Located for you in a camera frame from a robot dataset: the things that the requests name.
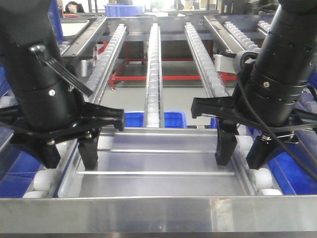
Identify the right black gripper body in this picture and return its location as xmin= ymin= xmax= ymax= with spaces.
xmin=191 ymin=97 xmax=305 ymax=136

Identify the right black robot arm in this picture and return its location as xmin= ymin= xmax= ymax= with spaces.
xmin=191 ymin=0 xmax=317 ymax=169

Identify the steel front shelf bar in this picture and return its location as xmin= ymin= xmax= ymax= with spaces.
xmin=0 ymin=195 xmax=317 ymax=238

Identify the red metal floor frame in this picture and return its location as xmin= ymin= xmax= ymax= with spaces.
xmin=108 ymin=41 xmax=238 ymax=89

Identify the centre white roller track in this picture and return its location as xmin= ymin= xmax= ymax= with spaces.
xmin=144 ymin=23 xmax=164 ymax=128

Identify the small silver ribbed tray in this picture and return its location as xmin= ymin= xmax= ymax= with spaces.
xmin=57 ymin=127 xmax=256 ymax=198

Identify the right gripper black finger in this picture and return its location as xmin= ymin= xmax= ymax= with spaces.
xmin=246 ymin=135 xmax=284 ymax=170
xmin=215 ymin=119 xmax=238 ymax=166

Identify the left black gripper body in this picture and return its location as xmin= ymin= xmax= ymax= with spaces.
xmin=10 ymin=103 xmax=124 ymax=145

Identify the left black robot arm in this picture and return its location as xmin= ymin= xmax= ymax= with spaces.
xmin=0 ymin=0 xmax=125 ymax=170

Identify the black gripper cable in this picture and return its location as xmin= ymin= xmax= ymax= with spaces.
xmin=232 ymin=51 xmax=317 ymax=180

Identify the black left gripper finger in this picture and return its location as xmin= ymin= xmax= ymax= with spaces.
xmin=25 ymin=140 xmax=60 ymax=169
xmin=78 ymin=128 xmax=101 ymax=170

